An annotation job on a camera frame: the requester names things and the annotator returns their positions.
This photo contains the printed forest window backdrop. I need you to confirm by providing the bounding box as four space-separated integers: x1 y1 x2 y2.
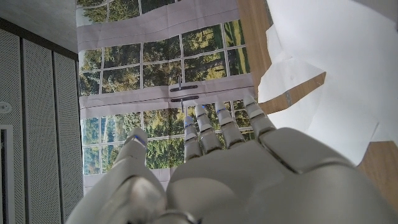
75 0 259 195

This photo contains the white receipt paper strip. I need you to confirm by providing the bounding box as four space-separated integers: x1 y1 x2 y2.
257 0 398 166

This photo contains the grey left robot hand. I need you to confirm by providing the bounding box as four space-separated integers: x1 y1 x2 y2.
65 95 398 224

